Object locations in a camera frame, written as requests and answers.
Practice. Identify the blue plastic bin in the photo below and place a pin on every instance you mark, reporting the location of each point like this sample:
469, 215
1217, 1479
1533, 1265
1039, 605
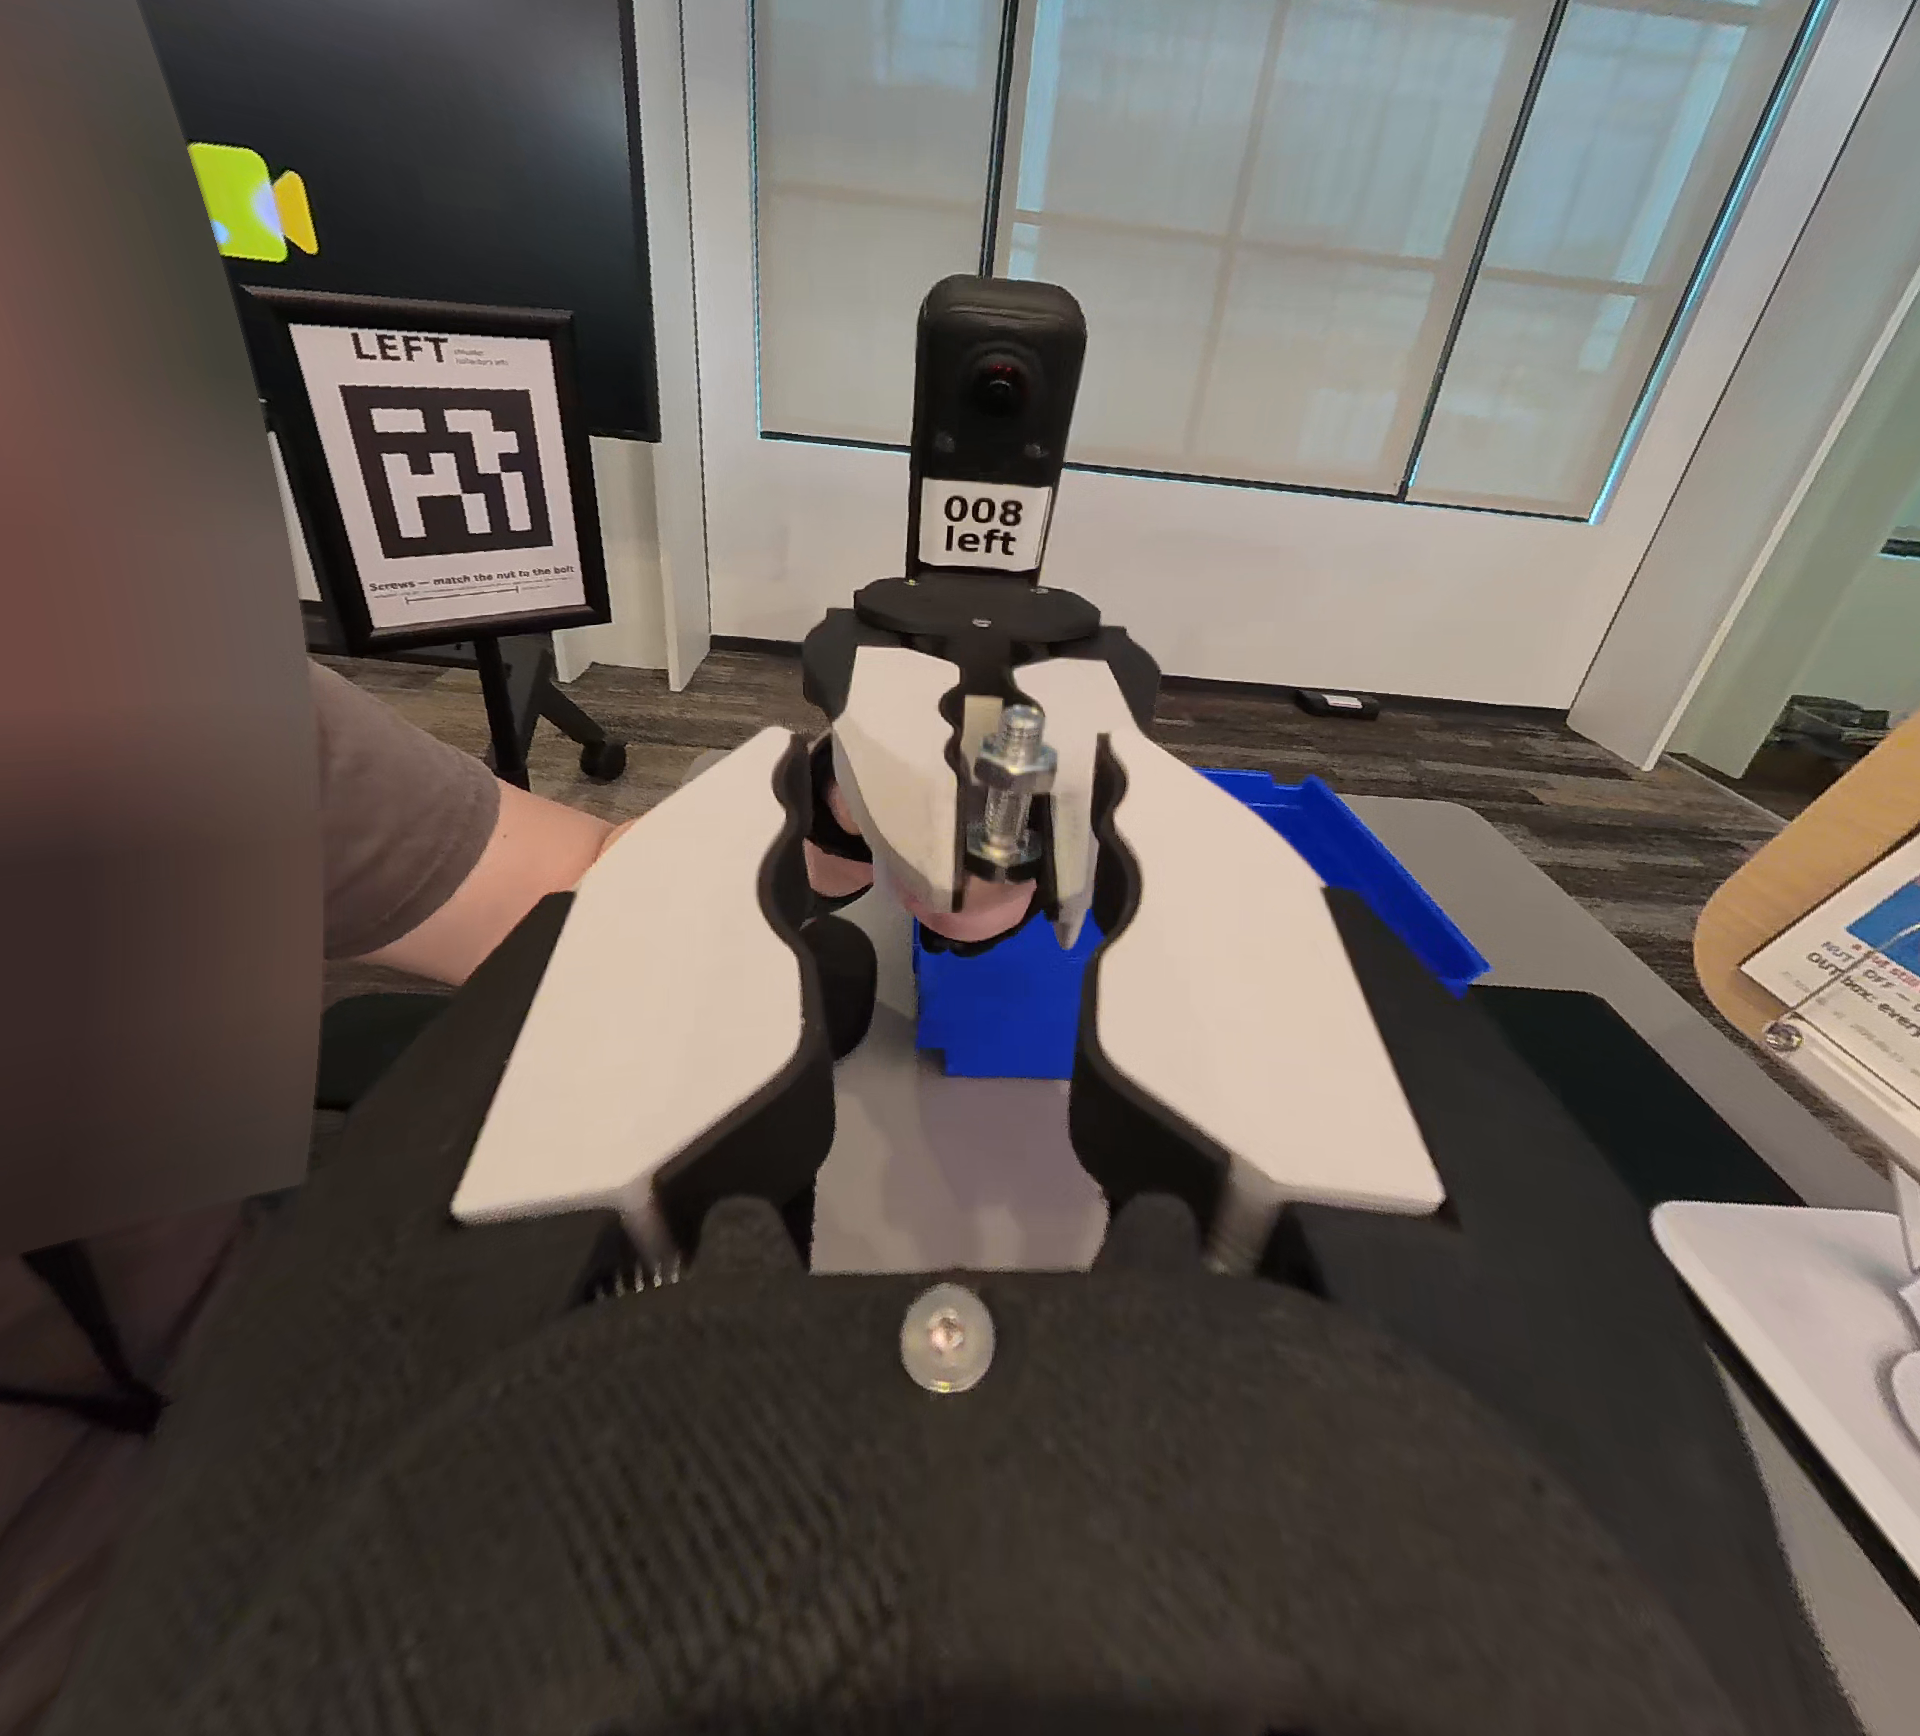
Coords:
997, 1011

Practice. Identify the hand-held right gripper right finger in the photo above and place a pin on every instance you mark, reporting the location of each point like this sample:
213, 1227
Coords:
1259, 1002

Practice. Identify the large window with blinds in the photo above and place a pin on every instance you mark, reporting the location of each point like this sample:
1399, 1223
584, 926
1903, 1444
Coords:
1202, 114

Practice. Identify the large steel hex nut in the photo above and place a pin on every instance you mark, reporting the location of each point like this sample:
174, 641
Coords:
1015, 766

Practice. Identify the large steel bolt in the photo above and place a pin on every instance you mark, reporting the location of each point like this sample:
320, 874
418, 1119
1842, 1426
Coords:
1002, 812

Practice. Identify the small black floor object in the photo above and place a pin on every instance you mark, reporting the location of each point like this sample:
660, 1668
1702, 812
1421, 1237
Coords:
1336, 701

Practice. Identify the white tablet stand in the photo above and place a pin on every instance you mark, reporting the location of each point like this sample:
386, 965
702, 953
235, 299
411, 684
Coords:
1769, 1301

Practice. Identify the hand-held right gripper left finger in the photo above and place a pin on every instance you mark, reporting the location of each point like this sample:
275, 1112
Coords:
646, 985

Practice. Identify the large black wall display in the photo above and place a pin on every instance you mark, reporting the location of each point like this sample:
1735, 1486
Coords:
454, 42

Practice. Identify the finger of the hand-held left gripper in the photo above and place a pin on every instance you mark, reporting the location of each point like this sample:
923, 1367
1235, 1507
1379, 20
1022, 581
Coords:
893, 759
1072, 696

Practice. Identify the wooden instruction board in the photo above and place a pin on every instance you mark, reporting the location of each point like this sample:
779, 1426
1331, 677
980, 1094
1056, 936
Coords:
1748, 897

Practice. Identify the printed instruction sheet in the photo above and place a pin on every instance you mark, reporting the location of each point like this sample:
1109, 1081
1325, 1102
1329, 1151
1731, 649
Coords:
1863, 955

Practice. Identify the person's left hand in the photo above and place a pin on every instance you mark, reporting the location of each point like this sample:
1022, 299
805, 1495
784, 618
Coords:
975, 921

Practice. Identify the black framed floor sign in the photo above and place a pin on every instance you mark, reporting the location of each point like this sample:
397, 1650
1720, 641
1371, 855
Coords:
454, 460

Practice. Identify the person's left forearm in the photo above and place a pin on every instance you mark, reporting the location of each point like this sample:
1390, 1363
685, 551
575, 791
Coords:
523, 867

